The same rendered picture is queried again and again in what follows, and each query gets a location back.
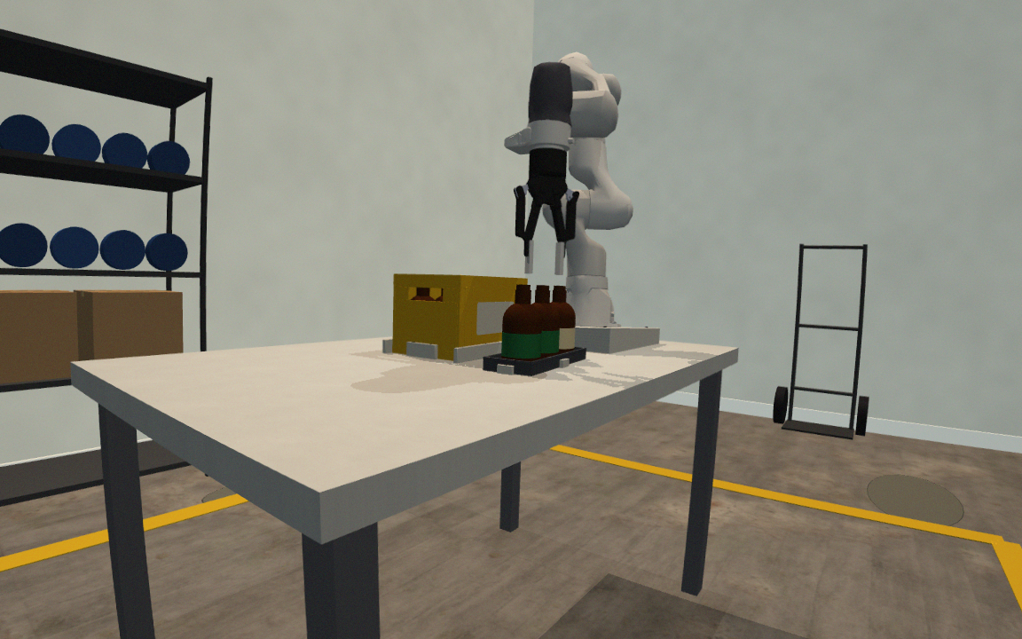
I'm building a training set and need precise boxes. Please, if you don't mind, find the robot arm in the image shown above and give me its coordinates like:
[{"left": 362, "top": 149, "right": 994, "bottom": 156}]
[{"left": 505, "top": 52, "right": 633, "bottom": 327}]

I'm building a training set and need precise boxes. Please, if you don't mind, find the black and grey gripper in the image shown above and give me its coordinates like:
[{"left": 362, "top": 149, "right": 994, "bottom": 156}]
[{"left": 514, "top": 148, "right": 579, "bottom": 275}]

